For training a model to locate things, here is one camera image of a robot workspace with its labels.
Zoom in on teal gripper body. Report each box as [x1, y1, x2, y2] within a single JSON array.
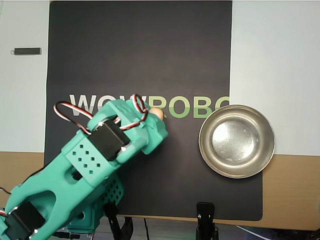
[[142, 113, 169, 155]]

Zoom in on tan cork ball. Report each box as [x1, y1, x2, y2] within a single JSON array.
[[149, 109, 165, 120]]

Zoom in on metal bowl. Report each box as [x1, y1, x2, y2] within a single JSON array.
[[198, 104, 276, 179]]

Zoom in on black printed mat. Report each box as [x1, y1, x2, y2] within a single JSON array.
[[44, 0, 264, 222]]

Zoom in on black table clamp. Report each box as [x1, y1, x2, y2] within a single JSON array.
[[103, 201, 134, 240]]

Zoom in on black USB stick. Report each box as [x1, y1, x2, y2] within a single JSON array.
[[10, 47, 42, 56]]

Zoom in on red white black servo wire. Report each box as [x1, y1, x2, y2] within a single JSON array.
[[53, 100, 93, 135], [119, 93, 151, 132]]

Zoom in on black camera stand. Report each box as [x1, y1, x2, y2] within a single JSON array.
[[195, 201, 220, 240]]

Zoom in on thin black cable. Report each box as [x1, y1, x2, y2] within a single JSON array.
[[142, 218, 151, 240]]

